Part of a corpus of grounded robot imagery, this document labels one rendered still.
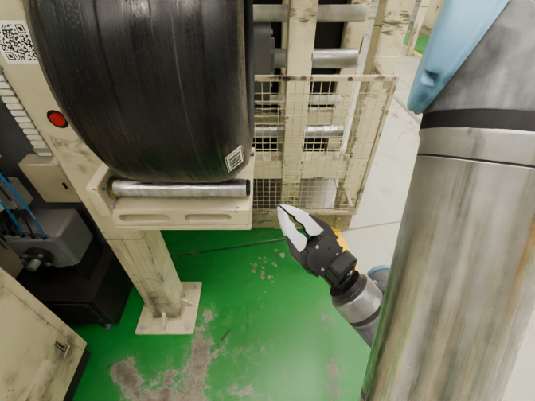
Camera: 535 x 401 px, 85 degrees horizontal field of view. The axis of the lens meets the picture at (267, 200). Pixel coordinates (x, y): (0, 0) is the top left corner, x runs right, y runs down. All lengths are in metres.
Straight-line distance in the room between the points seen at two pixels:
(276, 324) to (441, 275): 1.28
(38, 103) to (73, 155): 0.14
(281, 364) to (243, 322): 0.25
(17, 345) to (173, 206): 0.70
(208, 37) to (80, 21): 0.16
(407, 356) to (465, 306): 0.07
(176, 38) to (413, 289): 0.40
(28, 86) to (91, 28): 0.36
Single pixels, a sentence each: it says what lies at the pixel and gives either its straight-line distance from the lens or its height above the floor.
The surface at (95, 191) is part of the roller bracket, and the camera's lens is 0.78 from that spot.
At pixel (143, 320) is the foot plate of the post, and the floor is 0.01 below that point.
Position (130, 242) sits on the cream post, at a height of 0.61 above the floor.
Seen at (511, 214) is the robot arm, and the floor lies 1.24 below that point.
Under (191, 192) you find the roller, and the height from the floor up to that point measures 0.90.
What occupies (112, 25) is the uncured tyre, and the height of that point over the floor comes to 1.29.
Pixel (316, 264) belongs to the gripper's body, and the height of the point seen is 0.93.
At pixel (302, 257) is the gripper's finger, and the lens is 0.55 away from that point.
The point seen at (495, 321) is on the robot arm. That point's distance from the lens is 0.29.
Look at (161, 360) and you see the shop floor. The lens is 1.53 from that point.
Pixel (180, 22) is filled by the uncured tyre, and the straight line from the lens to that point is 0.45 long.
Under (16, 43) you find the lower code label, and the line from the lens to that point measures 0.79.
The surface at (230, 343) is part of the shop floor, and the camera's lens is 1.49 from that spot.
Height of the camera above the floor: 1.39
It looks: 44 degrees down
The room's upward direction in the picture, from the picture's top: straight up
